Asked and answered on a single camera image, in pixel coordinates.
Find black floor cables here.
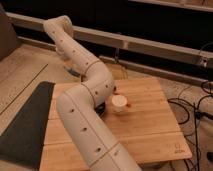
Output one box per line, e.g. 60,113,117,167
166,79,213,171

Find dark grey floor mat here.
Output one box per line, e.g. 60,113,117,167
0,81,55,169

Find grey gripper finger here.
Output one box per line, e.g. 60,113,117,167
65,67,80,77

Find white paper cup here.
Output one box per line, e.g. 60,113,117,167
111,95,127,113

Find dark ceramic bowl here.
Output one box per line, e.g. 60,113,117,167
95,102,106,117

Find wooden table board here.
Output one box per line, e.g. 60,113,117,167
39,77,192,171

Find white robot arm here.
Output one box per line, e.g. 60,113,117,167
43,16,142,171

